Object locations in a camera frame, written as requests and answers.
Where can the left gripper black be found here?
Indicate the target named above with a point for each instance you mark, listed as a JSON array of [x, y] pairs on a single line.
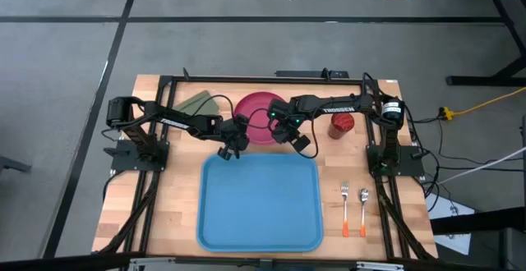
[[236, 133]]

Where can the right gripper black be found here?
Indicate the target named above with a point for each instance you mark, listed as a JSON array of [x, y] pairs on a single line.
[[287, 117]]

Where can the red round plate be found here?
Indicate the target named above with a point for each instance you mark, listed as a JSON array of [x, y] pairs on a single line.
[[257, 133]]

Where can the red faceted cup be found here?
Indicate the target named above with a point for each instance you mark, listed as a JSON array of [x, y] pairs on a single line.
[[342, 124]]

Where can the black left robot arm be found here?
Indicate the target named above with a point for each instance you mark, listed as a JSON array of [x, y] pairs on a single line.
[[176, 122]]

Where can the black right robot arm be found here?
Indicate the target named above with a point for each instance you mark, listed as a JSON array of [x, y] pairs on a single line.
[[341, 107]]

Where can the blue plastic tray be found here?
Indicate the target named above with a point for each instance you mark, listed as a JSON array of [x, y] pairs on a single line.
[[259, 205]]

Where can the folded green cloth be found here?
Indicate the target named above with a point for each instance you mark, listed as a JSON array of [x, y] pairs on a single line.
[[199, 103]]

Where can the yellow power plug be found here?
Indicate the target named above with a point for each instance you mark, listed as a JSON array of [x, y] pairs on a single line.
[[447, 113]]

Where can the white paper sheet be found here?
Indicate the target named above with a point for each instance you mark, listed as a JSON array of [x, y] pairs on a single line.
[[454, 215]]

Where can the black beam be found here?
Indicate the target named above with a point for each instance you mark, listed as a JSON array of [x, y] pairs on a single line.
[[485, 221]]

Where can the black furniture foot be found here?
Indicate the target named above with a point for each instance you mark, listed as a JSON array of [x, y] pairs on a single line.
[[12, 164]]

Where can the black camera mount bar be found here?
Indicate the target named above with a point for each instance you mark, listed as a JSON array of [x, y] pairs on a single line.
[[300, 74]]

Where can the black aluminium table frame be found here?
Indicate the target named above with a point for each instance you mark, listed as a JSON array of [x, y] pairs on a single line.
[[246, 79]]

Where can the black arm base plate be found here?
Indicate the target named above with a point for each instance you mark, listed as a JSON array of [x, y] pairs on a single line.
[[123, 162], [411, 160]]

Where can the silver metal bracket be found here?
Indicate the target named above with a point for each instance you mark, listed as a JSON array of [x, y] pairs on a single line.
[[380, 266], [152, 263]]

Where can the black table leg frame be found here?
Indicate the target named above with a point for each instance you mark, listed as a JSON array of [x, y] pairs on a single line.
[[481, 80]]

